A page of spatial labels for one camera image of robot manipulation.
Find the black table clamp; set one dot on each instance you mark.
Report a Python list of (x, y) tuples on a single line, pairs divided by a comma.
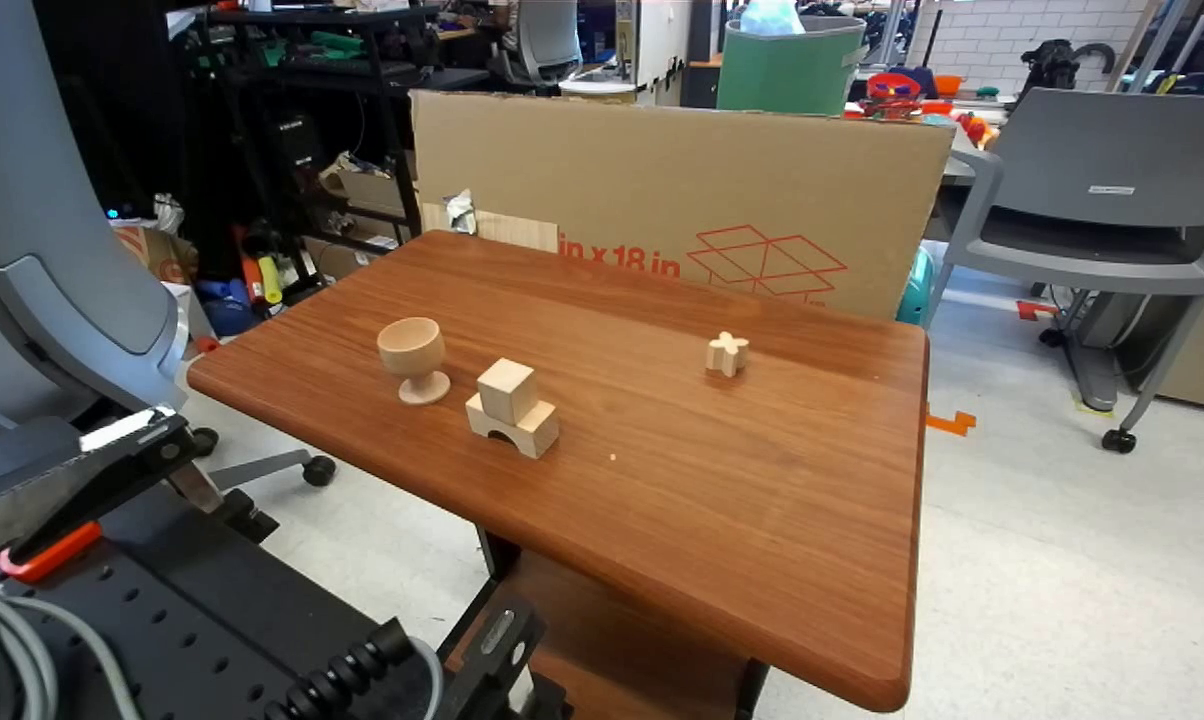
[(495, 662)]

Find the teal plastic object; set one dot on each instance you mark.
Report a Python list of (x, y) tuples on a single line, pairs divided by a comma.
[(918, 287)]

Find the wooden goblet cup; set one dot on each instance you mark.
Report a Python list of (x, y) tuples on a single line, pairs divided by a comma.
[(411, 351)]

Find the black cluttered storage shelf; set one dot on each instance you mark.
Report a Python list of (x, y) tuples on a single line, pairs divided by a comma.
[(295, 134)]

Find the large brown cardboard box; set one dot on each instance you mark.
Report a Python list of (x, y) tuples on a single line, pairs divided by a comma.
[(600, 173)]

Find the wooden arch block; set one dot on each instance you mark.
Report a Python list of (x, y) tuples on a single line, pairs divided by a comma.
[(530, 431)]

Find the grey plastic rolling chair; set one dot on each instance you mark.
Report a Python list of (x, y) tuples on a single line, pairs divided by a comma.
[(43, 225), (1107, 173)]

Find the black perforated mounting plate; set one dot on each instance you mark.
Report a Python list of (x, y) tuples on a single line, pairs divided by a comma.
[(215, 603)]

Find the wooden table pedestal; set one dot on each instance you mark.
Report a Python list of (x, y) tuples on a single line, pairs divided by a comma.
[(612, 642)]

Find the green chair back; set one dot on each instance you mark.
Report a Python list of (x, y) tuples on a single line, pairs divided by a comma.
[(787, 70)]

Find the wooden cross block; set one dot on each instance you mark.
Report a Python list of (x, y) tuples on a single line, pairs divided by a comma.
[(725, 354)]

